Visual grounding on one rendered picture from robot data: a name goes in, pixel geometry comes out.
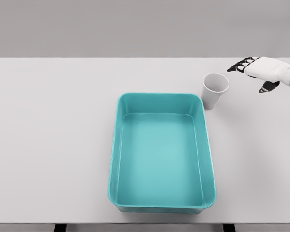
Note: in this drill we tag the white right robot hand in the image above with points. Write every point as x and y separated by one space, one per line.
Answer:
263 68

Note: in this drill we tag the white paper cup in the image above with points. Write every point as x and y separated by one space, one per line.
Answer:
213 90

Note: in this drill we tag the teal rectangular plastic basket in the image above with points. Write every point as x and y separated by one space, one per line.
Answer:
162 154

